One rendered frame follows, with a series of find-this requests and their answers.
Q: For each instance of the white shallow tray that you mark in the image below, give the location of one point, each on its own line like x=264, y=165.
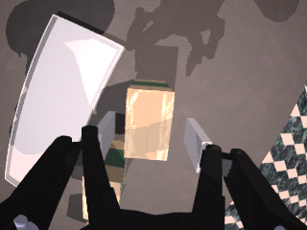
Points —
x=63, y=83

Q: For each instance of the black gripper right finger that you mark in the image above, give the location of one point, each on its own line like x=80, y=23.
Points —
x=257, y=203

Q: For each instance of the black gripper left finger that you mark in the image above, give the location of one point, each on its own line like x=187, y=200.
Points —
x=33, y=203

